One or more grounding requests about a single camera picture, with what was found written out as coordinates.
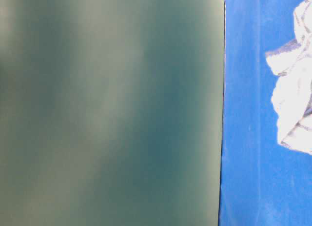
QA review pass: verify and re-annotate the blue cloth backdrop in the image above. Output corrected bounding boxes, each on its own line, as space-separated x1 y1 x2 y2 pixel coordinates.
219 0 312 226

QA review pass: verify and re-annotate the white blue-striped towel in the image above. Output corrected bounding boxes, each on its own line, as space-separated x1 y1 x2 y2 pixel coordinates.
266 0 312 154

